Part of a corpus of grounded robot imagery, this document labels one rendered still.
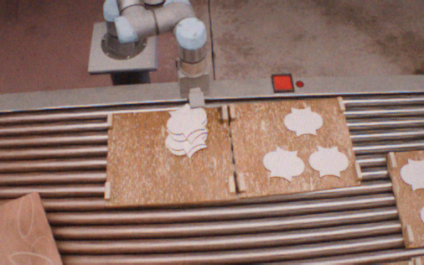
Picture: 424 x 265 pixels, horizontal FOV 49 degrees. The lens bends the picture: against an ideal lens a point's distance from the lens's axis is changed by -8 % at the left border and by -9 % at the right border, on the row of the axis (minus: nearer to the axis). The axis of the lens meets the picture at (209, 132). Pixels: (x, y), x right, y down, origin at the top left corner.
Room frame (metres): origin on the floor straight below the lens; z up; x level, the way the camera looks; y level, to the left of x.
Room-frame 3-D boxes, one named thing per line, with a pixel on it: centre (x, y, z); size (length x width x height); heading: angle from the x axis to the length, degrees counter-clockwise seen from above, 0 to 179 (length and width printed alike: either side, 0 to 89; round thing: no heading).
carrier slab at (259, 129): (0.85, -0.28, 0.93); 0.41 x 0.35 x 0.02; 95
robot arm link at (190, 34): (0.91, 0.05, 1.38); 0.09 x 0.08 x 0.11; 18
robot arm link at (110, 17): (1.35, 0.33, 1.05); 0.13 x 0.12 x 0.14; 108
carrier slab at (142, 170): (0.81, 0.13, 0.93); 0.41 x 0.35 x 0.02; 94
